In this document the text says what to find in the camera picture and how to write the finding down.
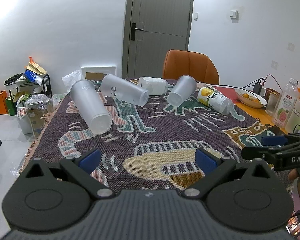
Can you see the white wall switch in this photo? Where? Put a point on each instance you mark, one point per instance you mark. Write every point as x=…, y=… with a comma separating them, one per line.
x=234, y=14

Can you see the frosted plastic cup left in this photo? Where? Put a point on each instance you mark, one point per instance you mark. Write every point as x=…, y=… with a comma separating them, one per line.
x=90, y=106

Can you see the frosted plastic cup middle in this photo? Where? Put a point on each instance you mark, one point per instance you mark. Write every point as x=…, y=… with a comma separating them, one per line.
x=121, y=89

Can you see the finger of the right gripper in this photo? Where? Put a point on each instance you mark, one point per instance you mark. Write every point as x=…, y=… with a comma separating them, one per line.
x=250, y=153
x=277, y=140

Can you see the clear bottle white label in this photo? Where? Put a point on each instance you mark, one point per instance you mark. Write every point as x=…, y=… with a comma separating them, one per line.
x=155, y=86

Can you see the clear plastic cup upright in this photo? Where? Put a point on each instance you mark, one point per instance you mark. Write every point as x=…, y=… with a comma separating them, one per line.
x=294, y=118

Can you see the black door handle lock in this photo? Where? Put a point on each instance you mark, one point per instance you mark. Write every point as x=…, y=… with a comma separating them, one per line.
x=133, y=30

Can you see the yellow label drink bottle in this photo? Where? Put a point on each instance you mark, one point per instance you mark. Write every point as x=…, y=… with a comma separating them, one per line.
x=215, y=100

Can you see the white bowl with oranges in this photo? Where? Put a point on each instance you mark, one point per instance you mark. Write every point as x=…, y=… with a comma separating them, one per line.
x=250, y=99

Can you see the white plastic bag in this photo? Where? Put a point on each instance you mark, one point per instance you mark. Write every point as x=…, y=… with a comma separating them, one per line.
x=71, y=78

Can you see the pink label guava bottle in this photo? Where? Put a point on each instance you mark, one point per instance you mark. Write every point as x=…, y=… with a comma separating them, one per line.
x=285, y=103

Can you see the black metal shelf rack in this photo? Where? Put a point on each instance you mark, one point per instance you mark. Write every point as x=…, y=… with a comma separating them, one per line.
x=20, y=82

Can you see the frosted plastic cup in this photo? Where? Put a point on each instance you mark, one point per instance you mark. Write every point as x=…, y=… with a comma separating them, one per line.
x=185, y=87
x=121, y=89
x=90, y=106

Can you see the white wall socket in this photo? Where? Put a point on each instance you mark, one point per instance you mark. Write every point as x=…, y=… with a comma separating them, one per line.
x=291, y=46

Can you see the frosted plastic cup right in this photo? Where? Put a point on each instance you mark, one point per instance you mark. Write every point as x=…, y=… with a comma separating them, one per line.
x=185, y=87

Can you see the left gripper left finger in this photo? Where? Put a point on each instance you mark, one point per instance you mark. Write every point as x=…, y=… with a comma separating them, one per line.
x=79, y=171

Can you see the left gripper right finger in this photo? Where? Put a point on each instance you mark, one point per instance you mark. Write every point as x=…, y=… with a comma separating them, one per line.
x=215, y=169

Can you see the grey door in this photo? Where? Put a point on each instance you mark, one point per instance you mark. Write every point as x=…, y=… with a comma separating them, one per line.
x=166, y=25

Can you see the orange leather chair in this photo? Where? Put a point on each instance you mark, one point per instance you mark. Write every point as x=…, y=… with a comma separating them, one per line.
x=199, y=66

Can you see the patterned woven table cloth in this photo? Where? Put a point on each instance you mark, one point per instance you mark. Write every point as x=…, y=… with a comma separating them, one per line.
x=150, y=147

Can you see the small glass jar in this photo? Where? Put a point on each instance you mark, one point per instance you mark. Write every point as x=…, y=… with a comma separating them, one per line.
x=271, y=103

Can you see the blue plastic bag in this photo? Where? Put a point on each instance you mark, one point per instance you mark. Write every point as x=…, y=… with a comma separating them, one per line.
x=33, y=77

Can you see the clear plastic jar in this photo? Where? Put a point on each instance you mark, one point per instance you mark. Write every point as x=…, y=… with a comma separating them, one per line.
x=37, y=107

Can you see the black power adapter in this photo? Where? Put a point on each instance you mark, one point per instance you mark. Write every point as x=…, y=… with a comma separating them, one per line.
x=257, y=89

